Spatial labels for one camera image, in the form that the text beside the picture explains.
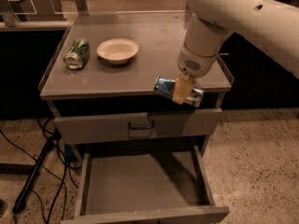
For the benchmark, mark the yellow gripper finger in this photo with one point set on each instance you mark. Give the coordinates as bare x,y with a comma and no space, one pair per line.
183,88

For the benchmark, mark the white bowl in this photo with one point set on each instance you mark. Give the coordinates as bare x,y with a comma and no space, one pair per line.
117,50

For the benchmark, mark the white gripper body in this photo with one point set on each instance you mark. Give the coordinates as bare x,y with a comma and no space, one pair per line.
193,63

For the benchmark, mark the open middle drawer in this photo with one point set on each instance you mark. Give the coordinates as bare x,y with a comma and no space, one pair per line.
164,187

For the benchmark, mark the blue box on floor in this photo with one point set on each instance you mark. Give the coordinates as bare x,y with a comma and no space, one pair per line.
69,154

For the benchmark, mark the top drawer with handle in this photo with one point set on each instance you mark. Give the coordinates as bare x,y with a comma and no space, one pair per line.
137,126

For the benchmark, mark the green soda can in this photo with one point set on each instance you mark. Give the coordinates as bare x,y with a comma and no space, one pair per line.
78,54

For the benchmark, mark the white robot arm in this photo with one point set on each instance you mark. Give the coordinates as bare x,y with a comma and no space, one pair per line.
263,37

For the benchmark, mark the grey drawer cabinet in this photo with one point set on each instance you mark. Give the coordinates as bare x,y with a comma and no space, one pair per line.
103,88

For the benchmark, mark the left background desk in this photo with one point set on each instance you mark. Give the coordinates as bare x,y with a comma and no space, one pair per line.
34,10

